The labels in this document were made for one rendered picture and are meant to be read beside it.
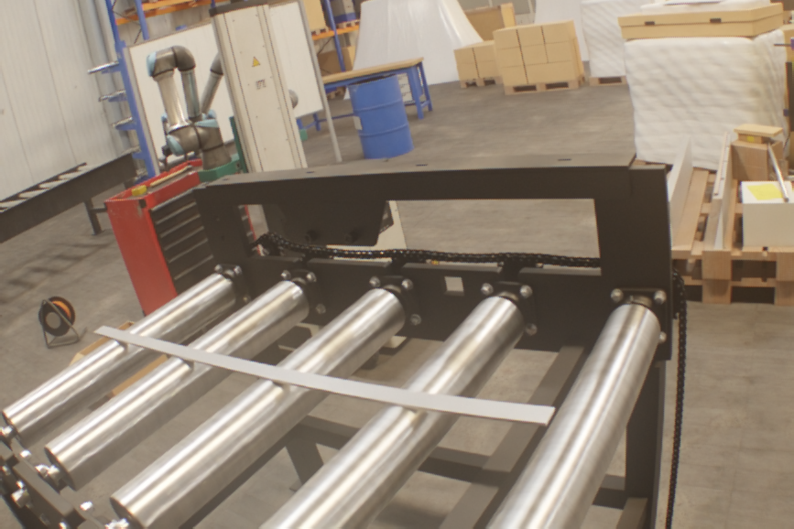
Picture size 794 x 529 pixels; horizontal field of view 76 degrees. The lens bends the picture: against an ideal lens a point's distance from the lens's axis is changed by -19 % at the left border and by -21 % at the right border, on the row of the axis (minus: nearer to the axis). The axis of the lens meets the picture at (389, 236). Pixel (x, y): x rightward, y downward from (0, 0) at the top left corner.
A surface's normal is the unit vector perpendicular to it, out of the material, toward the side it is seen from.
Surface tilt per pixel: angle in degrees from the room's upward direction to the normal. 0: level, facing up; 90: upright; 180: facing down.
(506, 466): 0
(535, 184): 90
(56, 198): 90
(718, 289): 90
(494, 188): 90
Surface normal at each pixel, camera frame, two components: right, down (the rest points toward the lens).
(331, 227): -0.54, 0.40
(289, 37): 0.52, 0.18
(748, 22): -0.79, 0.37
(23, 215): 0.84, 0.00
